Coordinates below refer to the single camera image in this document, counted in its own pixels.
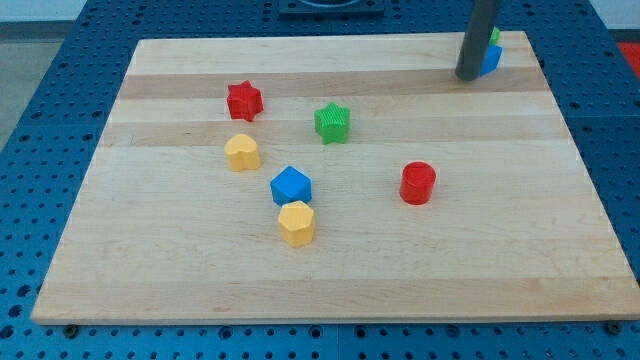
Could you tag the blue cube block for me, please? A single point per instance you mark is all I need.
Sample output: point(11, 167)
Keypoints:
point(291, 185)

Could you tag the yellow hexagon block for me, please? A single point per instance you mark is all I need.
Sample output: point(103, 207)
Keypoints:
point(296, 222)

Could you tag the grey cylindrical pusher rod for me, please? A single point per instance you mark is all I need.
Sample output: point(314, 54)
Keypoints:
point(476, 39)

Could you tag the green block behind rod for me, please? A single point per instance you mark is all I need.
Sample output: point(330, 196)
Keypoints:
point(495, 36)

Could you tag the red cylinder block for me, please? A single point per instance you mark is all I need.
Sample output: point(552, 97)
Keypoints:
point(417, 183)

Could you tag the yellow heart block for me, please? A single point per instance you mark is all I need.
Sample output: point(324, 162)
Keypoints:
point(242, 153)

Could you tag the green star block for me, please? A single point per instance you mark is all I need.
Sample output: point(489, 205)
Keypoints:
point(332, 123)

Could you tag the wooden board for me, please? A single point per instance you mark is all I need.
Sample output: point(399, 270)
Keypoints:
point(163, 232)

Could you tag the red star block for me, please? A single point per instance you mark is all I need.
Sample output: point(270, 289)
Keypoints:
point(244, 101)

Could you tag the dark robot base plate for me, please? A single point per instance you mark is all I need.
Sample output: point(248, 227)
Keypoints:
point(292, 9)

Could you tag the blue block behind rod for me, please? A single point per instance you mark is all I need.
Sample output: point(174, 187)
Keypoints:
point(492, 59)

